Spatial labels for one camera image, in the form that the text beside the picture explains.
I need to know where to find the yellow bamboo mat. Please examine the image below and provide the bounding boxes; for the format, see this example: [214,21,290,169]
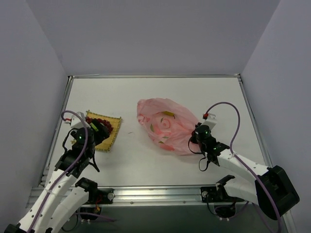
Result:
[85,109,123,153]

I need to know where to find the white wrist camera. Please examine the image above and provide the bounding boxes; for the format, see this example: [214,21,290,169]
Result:
[65,112,89,129]
[202,114,217,131]

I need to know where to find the purple cable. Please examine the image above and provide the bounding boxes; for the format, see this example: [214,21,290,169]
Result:
[25,110,117,233]
[204,101,283,233]

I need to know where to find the yellow green fake pear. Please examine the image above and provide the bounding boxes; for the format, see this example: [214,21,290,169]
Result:
[162,111,175,118]

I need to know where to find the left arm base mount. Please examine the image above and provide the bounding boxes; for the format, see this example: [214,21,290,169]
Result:
[61,189,115,233]

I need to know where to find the pink plastic bag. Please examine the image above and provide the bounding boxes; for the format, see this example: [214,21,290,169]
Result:
[137,98,199,155]

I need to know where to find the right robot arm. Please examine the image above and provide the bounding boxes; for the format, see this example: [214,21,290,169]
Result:
[190,123,300,220]

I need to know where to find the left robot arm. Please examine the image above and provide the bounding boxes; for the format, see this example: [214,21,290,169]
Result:
[5,119,111,233]

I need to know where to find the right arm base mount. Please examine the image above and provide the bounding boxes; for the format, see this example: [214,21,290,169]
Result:
[200,186,246,220]

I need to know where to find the green fake fruit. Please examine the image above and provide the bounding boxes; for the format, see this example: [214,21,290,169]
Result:
[90,123,98,132]

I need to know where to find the red fake grapes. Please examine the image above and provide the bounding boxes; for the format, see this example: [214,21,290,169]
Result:
[86,116,113,133]

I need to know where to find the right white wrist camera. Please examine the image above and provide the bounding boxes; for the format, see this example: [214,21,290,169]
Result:
[202,114,217,131]

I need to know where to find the aluminium front rail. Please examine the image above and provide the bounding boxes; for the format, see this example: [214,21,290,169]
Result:
[26,183,291,208]

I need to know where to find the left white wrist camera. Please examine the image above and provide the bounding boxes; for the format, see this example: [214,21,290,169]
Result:
[65,112,89,129]

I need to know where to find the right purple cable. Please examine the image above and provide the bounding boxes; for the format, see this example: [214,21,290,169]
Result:
[204,101,283,233]

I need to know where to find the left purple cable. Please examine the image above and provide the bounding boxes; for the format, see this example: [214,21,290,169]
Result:
[25,110,117,233]

